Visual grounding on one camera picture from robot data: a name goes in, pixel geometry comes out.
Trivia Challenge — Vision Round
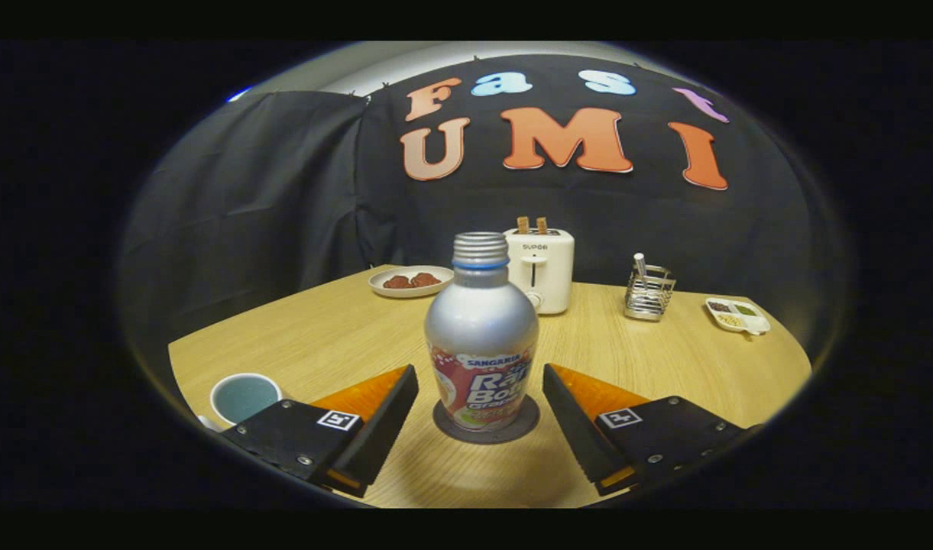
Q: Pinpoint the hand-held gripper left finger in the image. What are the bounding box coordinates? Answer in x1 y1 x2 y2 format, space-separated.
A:
220 364 420 499

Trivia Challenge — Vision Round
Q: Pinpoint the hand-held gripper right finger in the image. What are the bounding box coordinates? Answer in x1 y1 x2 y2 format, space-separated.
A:
543 364 753 497

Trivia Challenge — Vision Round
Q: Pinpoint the dark brown round coaster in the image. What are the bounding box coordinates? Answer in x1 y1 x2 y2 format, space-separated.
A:
433 395 541 445

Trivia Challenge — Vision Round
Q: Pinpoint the white cup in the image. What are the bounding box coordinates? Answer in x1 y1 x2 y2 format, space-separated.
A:
199 373 283 432

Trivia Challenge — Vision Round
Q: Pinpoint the silver juice bottle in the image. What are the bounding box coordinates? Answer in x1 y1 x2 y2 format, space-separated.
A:
424 232 540 432

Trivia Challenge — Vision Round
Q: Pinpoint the wooden table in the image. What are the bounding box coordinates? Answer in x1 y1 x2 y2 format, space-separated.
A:
168 265 812 509

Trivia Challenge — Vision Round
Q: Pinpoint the white round plate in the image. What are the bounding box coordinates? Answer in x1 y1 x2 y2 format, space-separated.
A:
368 265 455 299

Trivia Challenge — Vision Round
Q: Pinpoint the white toaster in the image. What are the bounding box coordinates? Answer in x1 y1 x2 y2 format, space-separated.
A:
504 228 575 315

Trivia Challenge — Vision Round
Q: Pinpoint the white divided dish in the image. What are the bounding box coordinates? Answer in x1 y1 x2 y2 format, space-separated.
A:
705 296 771 336

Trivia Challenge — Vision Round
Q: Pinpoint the metal wire utensil holder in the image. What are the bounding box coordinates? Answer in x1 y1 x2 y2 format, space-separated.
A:
624 264 677 322

